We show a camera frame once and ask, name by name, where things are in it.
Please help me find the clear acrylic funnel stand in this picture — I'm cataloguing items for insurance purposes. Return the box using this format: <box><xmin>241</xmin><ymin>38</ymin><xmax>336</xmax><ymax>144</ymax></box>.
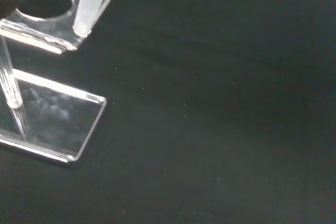
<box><xmin>0</xmin><ymin>0</ymin><xmax>111</xmax><ymax>166</ymax></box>

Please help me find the black bench cloth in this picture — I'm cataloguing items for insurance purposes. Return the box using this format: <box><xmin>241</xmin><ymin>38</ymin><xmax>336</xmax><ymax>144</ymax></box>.
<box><xmin>0</xmin><ymin>0</ymin><xmax>336</xmax><ymax>224</ymax></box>

